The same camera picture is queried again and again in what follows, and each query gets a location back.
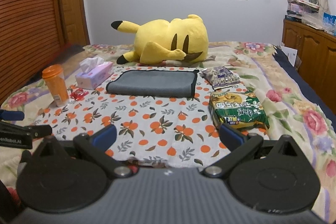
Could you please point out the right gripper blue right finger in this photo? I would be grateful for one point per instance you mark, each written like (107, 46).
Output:
(241, 147)

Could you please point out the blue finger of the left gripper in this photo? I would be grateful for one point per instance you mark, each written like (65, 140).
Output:
(6, 115)

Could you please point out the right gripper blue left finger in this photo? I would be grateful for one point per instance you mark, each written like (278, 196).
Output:
(93, 148)

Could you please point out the purple and grey towel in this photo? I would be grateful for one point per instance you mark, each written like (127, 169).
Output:
(156, 83)

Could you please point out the green snack bag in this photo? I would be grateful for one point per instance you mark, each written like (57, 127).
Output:
(240, 110)

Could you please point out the red candy wrapper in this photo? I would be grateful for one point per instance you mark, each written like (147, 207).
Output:
(78, 94)

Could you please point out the orange print white cloth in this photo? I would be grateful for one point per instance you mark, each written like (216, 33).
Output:
(156, 131)

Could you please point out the floral bed sheet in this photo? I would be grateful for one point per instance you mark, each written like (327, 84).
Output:
(289, 103)

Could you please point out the purple snack packet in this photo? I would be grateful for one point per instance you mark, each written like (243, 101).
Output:
(220, 77)

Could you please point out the lilac tissue box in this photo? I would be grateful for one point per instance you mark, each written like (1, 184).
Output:
(93, 72)

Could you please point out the wooden slatted wardrobe door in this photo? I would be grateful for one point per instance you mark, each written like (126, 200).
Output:
(31, 35)

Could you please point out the wooden sideboard cabinet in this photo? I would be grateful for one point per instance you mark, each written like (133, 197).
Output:
(316, 49)

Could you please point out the yellow Pikachu plush toy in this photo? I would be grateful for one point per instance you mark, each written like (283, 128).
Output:
(160, 40)

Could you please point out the stack of magazines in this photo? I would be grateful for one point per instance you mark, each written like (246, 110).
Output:
(300, 11)

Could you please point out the blue and white box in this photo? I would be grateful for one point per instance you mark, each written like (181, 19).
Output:
(329, 23)

